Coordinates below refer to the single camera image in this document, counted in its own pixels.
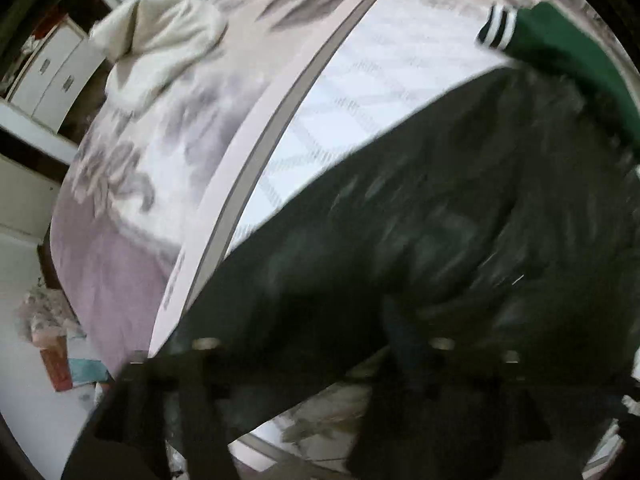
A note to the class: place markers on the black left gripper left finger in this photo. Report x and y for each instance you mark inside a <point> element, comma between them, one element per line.
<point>125,437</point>

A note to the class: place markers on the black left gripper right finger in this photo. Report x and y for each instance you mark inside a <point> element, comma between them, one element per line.
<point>496,408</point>

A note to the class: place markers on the black leather jacket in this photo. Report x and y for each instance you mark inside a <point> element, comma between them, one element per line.
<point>493,236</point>

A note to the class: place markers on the colourful items on floor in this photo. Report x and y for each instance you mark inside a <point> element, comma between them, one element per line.
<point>46,320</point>

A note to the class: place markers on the white drawer cabinet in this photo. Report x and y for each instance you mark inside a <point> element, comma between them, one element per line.
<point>55,74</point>

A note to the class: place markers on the patterned white pink bedspread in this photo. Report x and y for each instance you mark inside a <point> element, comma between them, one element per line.
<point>133,191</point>

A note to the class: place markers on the cream white hoodie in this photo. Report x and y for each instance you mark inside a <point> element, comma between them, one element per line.
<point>152,42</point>

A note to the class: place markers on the green striped-cuff sweater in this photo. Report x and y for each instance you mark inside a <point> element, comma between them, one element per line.
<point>544,38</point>

